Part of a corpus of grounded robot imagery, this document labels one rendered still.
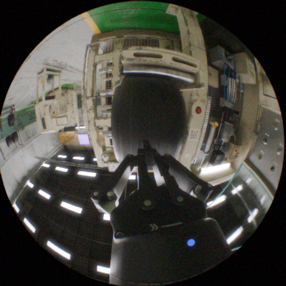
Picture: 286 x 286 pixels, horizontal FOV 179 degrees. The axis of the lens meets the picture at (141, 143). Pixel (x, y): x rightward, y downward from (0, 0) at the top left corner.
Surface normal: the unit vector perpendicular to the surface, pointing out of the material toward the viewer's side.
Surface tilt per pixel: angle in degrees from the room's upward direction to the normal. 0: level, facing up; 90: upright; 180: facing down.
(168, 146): 86
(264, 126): 90
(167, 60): 90
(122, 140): 90
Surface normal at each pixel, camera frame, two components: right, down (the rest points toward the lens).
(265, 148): -1.00, 0.00
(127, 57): 0.04, 0.46
